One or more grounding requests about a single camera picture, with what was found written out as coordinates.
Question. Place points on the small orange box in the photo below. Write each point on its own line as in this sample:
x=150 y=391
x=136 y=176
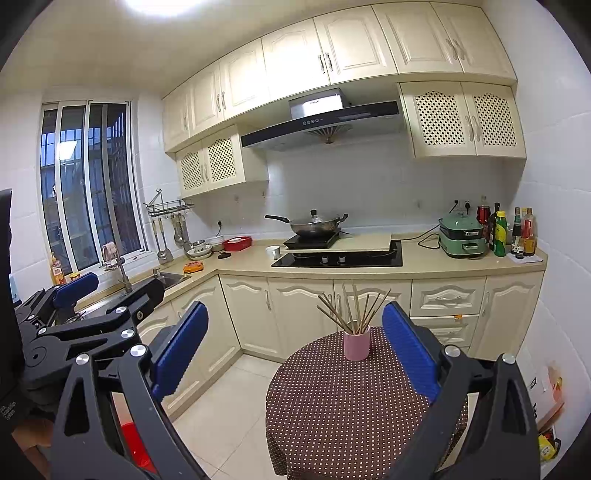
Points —
x=194 y=266

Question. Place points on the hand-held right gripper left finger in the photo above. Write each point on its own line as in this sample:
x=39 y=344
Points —
x=180 y=350

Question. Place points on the orange sauce bottle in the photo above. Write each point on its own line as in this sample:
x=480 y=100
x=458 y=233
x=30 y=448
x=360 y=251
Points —
x=529 y=237

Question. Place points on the yellow green bottle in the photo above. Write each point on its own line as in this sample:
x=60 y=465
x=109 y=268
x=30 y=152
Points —
x=500 y=237

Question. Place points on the black steel range hood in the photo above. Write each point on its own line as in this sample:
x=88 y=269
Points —
x=323 y=122

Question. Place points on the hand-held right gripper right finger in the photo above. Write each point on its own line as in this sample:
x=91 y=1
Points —
x=411 y=355

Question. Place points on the cream upper cabinets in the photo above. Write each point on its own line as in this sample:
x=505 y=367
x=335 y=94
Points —
x=351 y=41

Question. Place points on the dark sauce bottle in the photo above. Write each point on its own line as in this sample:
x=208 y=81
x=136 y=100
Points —
x=516 y=235

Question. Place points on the brown polka dot tablecloth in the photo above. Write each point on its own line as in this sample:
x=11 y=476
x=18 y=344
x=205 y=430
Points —
x=332 y=415

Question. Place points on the white paper sheet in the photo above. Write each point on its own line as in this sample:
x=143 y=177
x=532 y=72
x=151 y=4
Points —
x=531 y=259

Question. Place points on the black glass gas hob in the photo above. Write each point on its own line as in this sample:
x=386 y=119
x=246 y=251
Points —
x=295 y=261

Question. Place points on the barred sliding window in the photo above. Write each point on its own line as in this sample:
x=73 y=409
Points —
x=92 y=184

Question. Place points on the orange dish soap bottle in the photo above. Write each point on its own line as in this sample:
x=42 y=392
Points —
x=57 y=272

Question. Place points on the stack of bowls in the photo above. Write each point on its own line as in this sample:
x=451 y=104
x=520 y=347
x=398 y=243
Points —
x=198 y=252

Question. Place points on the glass wok lid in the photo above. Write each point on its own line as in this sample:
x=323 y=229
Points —
x=314 y=219

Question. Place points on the steel ladle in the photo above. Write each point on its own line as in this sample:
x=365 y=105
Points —
x=179 y=237

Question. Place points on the steel slotted turner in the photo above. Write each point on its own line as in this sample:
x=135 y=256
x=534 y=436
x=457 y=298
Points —
x=164 y=255

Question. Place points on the bunch of wooden chopsticks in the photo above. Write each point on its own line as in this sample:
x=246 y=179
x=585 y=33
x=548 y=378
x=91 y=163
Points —
x=356 y=325

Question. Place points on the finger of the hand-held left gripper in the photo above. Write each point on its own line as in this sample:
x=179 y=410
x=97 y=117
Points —
x=138 y=300
x=76 y=286

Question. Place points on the dark green glass bottle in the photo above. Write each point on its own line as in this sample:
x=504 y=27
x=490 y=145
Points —
x=493 y=230

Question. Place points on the black induction cooker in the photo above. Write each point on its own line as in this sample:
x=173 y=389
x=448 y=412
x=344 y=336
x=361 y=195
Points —
x=309 y=241

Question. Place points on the cream base cabinets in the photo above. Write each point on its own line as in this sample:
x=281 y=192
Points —
x=300 y=314

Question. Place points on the red plastic basket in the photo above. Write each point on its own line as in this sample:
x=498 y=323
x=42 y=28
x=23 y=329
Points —
x=237 y=244

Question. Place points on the wide cream lattice cabinet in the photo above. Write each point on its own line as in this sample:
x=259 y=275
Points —
x=443 y=120

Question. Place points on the steel sink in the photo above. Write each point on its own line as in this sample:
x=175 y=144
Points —
x=173 y=279

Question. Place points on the green electric cooker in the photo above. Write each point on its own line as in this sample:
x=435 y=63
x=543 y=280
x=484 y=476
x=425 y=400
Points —
x=461 y=235

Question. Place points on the narrow cream lattice cabinet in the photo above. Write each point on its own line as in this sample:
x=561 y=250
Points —
x=217 y=161

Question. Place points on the pink cup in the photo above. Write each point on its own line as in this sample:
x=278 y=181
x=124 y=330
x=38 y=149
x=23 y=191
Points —
x=356 y=346

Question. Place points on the white mug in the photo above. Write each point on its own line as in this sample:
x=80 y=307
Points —
x=272 y=253

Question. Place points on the yellow packets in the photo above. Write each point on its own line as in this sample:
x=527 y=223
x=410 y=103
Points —
x=548 y=447

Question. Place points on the steel faucet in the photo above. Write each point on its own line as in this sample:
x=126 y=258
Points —
x=123 y=277

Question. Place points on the beige board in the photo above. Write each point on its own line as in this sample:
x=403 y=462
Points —
x=364 y=242

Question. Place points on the red plastic basin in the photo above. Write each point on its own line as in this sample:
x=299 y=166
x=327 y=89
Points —
x=136 y=445

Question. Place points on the steel wok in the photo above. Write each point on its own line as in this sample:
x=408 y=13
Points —
x=314 y=229

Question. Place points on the double wall outlet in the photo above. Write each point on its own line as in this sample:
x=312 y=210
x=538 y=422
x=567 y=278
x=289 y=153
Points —
x=461 y=203

